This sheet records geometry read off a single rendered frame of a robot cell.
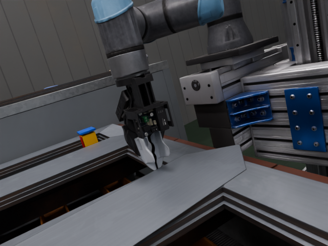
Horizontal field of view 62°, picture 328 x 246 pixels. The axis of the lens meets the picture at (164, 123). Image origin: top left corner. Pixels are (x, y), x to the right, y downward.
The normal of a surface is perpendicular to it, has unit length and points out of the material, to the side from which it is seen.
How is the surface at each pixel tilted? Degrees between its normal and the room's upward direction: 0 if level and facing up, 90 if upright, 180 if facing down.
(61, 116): 90
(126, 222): 0
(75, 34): 90
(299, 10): 90
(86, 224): 0
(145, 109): 90
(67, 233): 0
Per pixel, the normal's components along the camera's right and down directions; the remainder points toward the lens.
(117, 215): -0.26, -0.94
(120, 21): 0.28, 0.16
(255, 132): -0.75, 0.35
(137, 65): 0.48, 0.09
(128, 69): 0.05, 0.24
